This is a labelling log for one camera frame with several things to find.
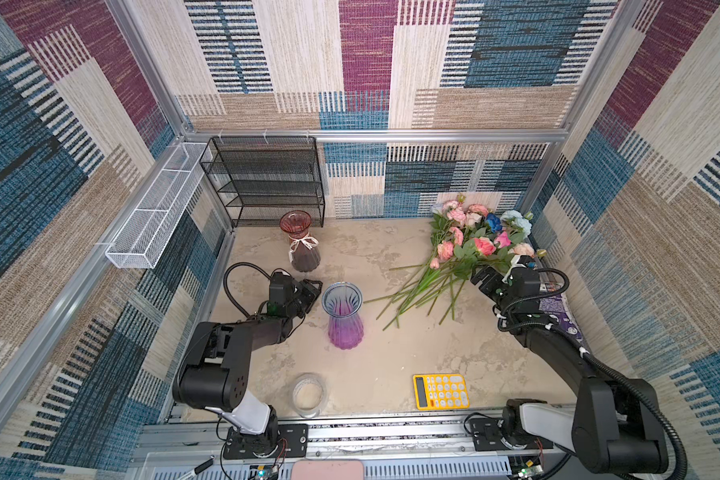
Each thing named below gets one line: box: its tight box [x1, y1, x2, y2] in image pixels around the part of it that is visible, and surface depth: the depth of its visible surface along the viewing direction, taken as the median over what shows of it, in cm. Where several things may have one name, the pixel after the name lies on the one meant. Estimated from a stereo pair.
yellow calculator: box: [413, 373, 470, 411], surface depth 81 cm
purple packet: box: [538, 292, 589, 349], surface depth 94 cm
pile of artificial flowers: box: [363, 194, 546, 331], surface depth 107 cm
